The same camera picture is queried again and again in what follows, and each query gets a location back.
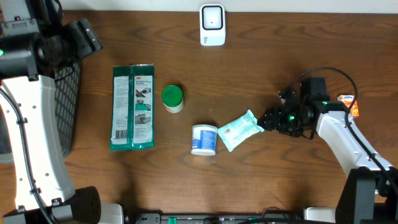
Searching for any orange tissue pack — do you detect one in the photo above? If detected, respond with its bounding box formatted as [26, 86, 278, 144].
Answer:
[337, 95, 359, 118]

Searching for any teal wet wipes pack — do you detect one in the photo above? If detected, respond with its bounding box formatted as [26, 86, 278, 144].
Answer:
[218, 110, 264, 152]

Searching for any green white package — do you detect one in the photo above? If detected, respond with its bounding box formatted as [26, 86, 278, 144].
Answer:
[109, 64, 155, 151]

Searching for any white plastic cup container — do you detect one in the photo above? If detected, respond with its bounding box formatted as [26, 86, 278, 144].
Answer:
[191, 124, 218, 156]

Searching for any green cap bottle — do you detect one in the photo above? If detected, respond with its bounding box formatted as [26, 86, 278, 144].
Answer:
[162, 85, 184, 113]

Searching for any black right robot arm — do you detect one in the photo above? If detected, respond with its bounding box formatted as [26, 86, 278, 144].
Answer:
[257, 78, 397, 223]

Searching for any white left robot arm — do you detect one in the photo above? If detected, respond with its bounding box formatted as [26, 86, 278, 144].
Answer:
[1, 1, 125, 223]

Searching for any white barcode scanner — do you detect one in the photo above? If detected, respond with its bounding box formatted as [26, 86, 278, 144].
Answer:
[199, 4, 226, 47]

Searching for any grey plastic basket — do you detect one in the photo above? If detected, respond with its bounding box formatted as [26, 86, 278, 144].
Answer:
[0, 62, 81, 164]

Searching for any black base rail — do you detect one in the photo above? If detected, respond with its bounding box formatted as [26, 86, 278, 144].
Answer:
[124, 211, 303, 224]

